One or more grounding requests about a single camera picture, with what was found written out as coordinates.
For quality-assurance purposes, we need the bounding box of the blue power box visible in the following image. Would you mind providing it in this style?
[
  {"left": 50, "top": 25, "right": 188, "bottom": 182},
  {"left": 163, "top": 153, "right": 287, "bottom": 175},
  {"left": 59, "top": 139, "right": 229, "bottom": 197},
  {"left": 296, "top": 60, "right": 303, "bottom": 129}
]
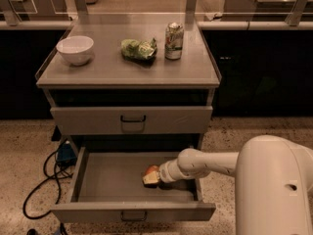
[{"left": 56, "top": 141, "right": 77, "bottom": 166}]

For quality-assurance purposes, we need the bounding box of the grey open lower drawer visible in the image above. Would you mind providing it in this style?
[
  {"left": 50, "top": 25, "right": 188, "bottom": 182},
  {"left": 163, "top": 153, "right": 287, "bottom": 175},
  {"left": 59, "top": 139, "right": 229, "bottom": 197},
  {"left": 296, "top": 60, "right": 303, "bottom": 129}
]
[{"left": 52, "top": 147, "right": 215, "bottom": 223}]

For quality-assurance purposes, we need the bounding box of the grey drawer cabinet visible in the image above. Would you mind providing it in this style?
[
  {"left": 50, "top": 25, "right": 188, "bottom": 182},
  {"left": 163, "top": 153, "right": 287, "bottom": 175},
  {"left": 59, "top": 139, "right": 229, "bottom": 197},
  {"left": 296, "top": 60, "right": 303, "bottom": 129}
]
[{"left": 34, "top": 13, "right": 223, "bottom": 223}]

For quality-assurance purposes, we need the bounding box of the grey upper closed drawer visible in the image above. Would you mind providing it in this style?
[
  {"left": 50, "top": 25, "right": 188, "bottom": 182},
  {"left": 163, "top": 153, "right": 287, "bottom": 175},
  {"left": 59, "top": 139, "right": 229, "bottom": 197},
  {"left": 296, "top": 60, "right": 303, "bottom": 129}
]
[{"left": 51, "top": 106, "right": 212, "bottom": 135}]

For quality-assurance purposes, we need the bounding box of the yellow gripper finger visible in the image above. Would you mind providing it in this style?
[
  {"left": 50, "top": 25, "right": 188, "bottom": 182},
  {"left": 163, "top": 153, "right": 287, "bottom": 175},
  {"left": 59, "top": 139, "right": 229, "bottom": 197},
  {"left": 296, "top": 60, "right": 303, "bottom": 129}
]
[{"left": 143, "top": 171, "right": 160, "bottom": 185}]

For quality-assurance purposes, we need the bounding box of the red apple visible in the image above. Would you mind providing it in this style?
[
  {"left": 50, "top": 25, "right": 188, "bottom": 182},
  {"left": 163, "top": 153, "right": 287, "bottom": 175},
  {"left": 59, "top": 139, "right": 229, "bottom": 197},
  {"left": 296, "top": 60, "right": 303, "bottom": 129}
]
[{"left": 145, "top": 164, "right": 159, "bottom": 175}]

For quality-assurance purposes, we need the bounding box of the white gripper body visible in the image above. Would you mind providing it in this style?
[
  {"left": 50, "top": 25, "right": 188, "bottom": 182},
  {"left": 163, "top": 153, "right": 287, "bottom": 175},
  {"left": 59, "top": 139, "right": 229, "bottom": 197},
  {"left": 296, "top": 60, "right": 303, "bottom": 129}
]
[{"left": 159, "top": 160, "right": 184, "bottom": 183}]

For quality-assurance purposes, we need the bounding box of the green chip bag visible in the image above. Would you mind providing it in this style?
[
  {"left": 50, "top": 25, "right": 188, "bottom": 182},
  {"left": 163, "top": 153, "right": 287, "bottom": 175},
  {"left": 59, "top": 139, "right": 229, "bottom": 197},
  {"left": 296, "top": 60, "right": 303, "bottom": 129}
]
[{"left": 121, "top": 38, "right": 157, "bottom": 61}]

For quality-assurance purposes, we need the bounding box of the black drawer handle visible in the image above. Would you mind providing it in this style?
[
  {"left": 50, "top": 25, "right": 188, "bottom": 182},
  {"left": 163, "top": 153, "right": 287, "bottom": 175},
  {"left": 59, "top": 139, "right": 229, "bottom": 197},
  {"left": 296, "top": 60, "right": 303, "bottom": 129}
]
[
  {"left": 120, "top": 115, "right": 147, "bottom": 123},
  {"left": 120, "top": 211, "right": 148, "bottom": 221}
]

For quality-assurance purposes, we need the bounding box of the white horizontal rail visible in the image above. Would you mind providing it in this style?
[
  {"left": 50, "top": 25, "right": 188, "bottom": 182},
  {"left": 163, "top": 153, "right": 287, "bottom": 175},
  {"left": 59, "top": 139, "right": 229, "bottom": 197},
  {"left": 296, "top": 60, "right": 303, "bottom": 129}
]
[{"left": 0, "top": 21, "right": 313, "bottom": 30}]

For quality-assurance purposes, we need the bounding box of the white ceramic bowl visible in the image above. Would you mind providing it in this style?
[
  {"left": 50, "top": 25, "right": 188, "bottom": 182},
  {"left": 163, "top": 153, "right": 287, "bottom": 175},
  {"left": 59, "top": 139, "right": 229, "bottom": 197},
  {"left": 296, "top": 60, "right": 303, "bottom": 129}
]
[{"left": 57, "top": 35, "right": 94, "bottom": 66}]

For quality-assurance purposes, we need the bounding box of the black upper drawer handle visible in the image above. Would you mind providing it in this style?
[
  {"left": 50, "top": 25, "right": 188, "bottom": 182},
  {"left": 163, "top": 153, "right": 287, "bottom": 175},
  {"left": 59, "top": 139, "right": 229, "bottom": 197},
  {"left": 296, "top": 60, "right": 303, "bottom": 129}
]
[{"left": 120, "top": 115, "right": 147, "bottom": 123}]

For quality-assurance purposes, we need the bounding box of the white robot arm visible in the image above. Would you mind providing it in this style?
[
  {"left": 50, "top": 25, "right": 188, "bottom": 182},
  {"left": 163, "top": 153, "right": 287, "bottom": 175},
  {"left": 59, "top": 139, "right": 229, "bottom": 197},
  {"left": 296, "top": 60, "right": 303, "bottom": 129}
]
[{"left": 143, "top": 135, "right": 313, "bottom": 235}]

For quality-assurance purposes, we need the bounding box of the black lower drawer handle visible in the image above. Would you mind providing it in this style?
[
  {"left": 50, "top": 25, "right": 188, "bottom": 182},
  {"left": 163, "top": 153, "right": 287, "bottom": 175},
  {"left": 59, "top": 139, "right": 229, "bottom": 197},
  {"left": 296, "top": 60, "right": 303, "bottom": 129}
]
[{"left": 120, "top": 211, "right": 148, "bottom": 221}]

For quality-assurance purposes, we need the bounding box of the grey background counter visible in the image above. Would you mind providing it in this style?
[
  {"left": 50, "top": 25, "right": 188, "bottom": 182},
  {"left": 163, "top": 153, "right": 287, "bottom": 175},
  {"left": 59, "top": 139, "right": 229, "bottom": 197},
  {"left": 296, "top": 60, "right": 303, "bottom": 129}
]
[{"left": 222, "top": 0, "right": 296, "bottom": 22}]

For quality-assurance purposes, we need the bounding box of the silver green soda can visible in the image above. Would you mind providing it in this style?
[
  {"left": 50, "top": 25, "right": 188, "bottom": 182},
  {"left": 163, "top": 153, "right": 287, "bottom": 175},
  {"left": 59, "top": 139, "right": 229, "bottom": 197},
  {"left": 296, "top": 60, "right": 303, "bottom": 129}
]
[{"left": 164, "top": 23, "right": 184, "bottom": 60}]

